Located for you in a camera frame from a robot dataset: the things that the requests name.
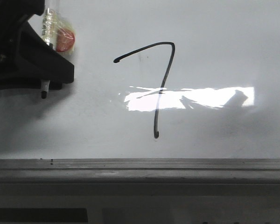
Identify grey aluminium whiteboard tray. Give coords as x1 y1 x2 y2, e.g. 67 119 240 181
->
0 159 280 224

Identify white whiteboard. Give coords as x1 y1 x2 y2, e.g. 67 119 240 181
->
0 0 280 159

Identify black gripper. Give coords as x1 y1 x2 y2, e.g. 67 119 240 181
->
0 0 74 90

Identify black white whiteboard marker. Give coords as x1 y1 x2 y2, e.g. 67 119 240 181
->
40 0 61 99

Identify red round magnet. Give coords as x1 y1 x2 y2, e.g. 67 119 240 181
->
56 28 75 52

